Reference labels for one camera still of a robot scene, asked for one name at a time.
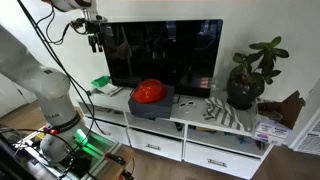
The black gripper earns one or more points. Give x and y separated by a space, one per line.
95 25

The small green box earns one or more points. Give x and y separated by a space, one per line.
100 81

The robot base platform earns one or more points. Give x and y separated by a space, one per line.
100 148

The dark blue box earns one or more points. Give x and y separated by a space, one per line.
150 108

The white box with purple print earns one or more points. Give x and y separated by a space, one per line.
271 133

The black flat screen TV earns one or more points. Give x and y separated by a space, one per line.
166 53

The red dome helmet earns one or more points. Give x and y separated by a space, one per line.
149 90

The white cabinet drawer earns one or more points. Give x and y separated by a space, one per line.
156 145
110 131
220 161

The white TV cabinet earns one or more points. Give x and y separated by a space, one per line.
196 115

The grey white striped cloth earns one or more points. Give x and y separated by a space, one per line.
223 113

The dark round plant pot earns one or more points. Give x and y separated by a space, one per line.
243 91

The green leafy plant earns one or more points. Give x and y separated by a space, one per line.
263 56

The brown cardboard piece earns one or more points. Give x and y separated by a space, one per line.
286 108

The white louvered cabinet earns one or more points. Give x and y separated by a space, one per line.
308 133

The white frame sunglasses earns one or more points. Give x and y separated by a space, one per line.
186 104

